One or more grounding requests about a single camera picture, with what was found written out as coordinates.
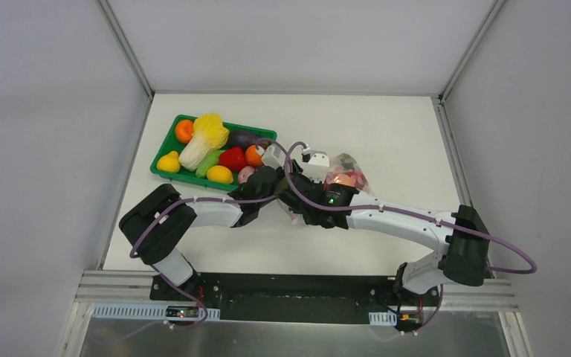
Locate clear zip top bag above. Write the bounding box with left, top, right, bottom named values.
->
left=278, top=153, right=371, bottom=229

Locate fake orange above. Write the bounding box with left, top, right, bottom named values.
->
left=174, top=119, right=194, bottom=144
left=245, top=145, right=263, bottom=167

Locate fake peach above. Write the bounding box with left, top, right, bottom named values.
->
left=326, top=173, right=357, bottom=187

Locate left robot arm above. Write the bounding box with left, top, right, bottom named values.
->
left=118, top=167, right=285, bottom=301

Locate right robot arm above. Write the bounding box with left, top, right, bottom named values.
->
left=276, top=174, right=489, bottom=305

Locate fake pink onion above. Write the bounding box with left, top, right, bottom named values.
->
left=237, top=166, right=256, bottom=184

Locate fake orange in tray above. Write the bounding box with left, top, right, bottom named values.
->
left=245, top=145, right=263, bottom=167

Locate fake red bell pepper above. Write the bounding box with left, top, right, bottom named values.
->
left=219, top=147, right=248, bottom=173

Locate fake purple eggplant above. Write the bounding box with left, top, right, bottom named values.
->
left=227, top=129, right=268, bottom=150

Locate fake yellow lemon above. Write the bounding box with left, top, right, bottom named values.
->
left=206, top=165, right=234, bottom=184

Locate fake green cucumber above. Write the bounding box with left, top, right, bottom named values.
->
left=195, top=150, right=224, bottom=179

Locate fake napa cabbage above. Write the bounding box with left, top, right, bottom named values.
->
left=178, top=113, right=229, bottom=171

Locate green plastic tray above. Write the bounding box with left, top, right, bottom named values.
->
left=150, top=115, right=277, bottom=192

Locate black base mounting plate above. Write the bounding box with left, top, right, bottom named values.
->
left=149, top=273, right=439, bottom=327

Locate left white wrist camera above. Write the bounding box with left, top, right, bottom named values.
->
left=261, top=144, right=286, bottom=170

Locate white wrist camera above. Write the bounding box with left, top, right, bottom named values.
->
left=261, top=144, right=286, bottom=170
left=300, top=149, right=330, bottom=183

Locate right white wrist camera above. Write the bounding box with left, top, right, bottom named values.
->
left=300, top=149, right=330, bottom=183

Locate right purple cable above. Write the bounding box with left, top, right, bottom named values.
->
left=283, top=141, right=538, bottom=338

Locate purple cable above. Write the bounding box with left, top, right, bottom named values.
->
left=283, top=141, right=538, bottom=338
left=129, top=138, right=291, bottom=331

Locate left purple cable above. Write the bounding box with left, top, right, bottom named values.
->
left=129, top=138, right=291, bottom=331

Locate aluminium frame rail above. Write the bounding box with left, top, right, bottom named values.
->
left=95, top=0, right=155, bottom=102

